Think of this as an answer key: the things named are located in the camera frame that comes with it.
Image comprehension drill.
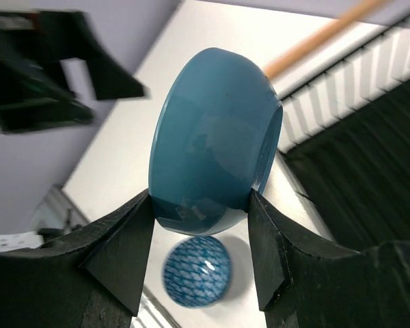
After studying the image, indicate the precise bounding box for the left wooden rack handle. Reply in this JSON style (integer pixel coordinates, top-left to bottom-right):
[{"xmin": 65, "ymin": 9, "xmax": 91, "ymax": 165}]
[{"xmin": 264, "ymin": 0, "xmax": 390, "ymax": 81}]

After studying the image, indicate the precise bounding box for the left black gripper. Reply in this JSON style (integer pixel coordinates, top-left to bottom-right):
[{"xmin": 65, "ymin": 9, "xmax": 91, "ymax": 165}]
[{"xmin": 0, "ymin": 11, "xmax": 146, "ymax": 134}]

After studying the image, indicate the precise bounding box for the plain blue bowl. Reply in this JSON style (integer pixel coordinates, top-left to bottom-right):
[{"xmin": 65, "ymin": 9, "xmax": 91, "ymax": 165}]
[{"xmin": 148, "ymin": 48, "xmax": 283, "ymax": 235}]

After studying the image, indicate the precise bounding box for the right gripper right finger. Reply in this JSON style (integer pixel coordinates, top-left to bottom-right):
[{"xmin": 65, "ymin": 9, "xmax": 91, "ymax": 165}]
[{"xmin": 248, "ymin": 191, "xmax": 410, "ymax": 327}]

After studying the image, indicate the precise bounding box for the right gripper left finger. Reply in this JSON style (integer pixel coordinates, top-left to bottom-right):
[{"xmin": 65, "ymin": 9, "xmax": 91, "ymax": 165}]
[{"xmin": 0, "ymin": 191, "xmax": 154, "ymax": 327}]

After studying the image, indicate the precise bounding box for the blue triangle pattern bowl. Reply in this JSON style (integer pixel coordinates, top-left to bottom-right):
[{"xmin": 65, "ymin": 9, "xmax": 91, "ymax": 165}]
[{"xmin": 162, "ymin": 236, "xmax": 232, "ymax": 308}]

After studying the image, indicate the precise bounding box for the black wire dish rack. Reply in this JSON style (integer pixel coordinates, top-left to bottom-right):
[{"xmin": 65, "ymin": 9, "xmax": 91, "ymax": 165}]
[{"xmin": 276, "ymin": 0, "xmax": 410, "ymax": 254}]

